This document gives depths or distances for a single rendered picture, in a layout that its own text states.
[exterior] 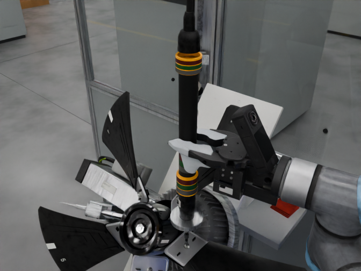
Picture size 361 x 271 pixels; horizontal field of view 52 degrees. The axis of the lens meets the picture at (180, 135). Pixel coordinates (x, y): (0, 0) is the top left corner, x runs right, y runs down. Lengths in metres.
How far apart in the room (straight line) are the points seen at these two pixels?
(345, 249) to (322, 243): 0.04
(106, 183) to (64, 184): 1.87
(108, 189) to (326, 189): 0.71
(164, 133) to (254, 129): 1.26
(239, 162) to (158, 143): 1.32
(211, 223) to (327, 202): 0.43
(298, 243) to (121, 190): 0.88
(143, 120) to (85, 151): 1.49
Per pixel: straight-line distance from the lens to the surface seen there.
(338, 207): 0.60
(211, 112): 1.14
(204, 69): 1.23
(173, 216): 0.79
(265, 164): 0.61
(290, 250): 1.76
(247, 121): 0.59
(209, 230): 0.95
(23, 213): 2.86
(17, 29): 6.58
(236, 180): 0.63
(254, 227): 1.39
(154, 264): 0.93
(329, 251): 0.65
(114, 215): 1.07
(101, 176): 1.17
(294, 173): 0.60
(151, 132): 1.90
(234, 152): 0.63
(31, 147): 3.55
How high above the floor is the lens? 1.84
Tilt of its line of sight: 32 degrees down
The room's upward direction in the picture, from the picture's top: straight up
